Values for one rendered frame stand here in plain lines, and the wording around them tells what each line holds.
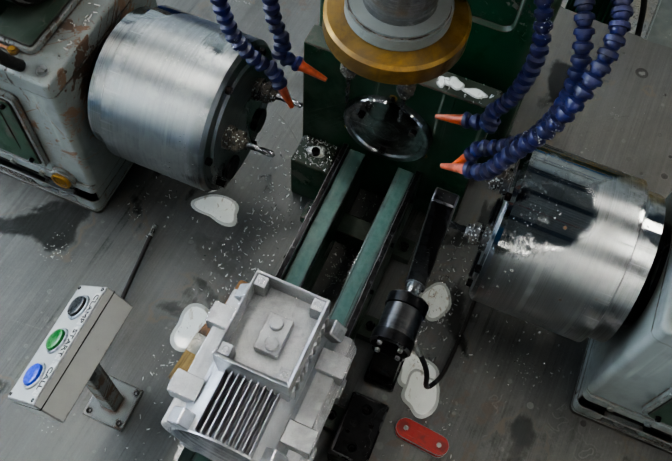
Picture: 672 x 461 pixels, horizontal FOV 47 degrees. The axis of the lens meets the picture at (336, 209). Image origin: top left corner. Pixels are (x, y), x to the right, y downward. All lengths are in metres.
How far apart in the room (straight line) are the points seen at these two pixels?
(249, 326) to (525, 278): 0.37
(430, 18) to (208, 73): 0.35
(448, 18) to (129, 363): 0.75
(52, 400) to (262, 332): 0.27
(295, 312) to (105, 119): 0.42
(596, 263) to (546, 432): 0.37
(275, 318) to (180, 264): 0.44
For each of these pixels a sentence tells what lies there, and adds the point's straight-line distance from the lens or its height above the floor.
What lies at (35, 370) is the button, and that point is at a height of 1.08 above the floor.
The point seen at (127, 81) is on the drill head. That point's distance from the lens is 1.15.
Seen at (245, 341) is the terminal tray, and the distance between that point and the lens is 0.97.
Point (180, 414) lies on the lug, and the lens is 0.97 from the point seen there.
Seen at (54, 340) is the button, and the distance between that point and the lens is 1.05.
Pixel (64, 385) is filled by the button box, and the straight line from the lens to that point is 1.04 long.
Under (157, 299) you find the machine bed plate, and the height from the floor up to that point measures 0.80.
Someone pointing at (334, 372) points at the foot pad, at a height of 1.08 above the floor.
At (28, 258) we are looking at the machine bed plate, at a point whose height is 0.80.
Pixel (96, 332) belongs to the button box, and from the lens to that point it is 1.05.
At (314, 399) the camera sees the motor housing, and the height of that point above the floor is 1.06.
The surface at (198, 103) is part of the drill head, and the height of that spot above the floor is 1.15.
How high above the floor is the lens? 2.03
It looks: 61 degrees down
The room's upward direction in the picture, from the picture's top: 5 degrees clockwise
